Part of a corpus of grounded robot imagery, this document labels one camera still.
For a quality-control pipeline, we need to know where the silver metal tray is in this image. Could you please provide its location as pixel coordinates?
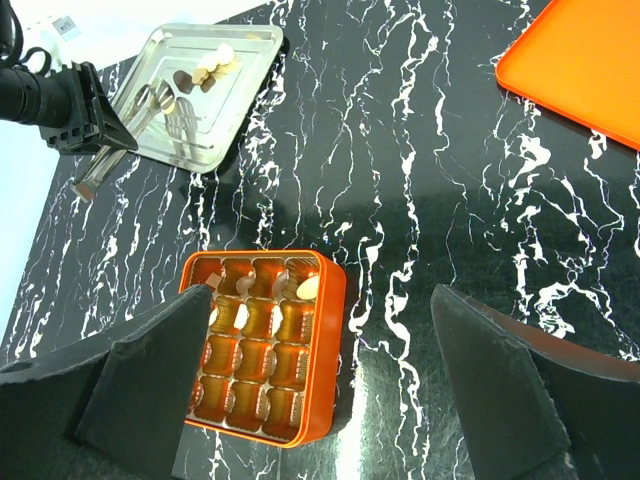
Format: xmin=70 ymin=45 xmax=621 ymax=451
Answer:
xmin=113 ymin=24 xmax=284 ymax=174

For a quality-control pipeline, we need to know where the white chocolate piece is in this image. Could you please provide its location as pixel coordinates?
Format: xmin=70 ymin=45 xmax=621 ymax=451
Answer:
xmin=234 ymin=304 xmax=249 ymax=330

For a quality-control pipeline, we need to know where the dark round chocolate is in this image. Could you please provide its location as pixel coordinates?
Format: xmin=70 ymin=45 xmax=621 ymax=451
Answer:
xmin=236 ymin=275 xmax=255 ymax=296

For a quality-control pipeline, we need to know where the dark shell chocolate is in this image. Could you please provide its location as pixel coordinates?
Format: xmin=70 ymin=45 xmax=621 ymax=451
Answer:
xmin=272 ymin=271 xmax=289 ymax=297

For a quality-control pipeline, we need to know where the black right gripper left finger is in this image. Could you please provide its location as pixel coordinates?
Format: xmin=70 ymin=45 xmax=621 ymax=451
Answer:
xmin=1 ymin=286 xmax=210 ymax=479

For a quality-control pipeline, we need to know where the orange box lid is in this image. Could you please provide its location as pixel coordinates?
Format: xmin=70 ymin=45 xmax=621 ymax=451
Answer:
xmin=495 ymin=0 xmax=639 ymax=150

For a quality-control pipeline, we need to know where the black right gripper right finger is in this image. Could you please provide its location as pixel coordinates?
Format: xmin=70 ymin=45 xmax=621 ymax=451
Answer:
xmin=431 ymin=284 xmax=639 ymax=479

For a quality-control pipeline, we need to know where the dark square chocolate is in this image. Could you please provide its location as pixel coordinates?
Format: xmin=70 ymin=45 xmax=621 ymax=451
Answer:
xmin=205 ymin=272 xmax=223 ymax=290

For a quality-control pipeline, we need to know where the orange chocolate box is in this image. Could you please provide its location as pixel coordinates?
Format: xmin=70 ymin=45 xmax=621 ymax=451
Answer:
xmin=180 ymin=250 xmax=347 ymax=448

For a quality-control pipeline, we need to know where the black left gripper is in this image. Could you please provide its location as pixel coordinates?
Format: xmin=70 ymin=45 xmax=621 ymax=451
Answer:
xmin=1 ymin=48 xmax=138 ymax=154

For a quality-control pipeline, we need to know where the white oval chocolate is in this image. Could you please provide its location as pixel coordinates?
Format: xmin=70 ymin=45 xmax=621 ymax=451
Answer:
xmin=296 ymin=276 xmax=319 ymax=301

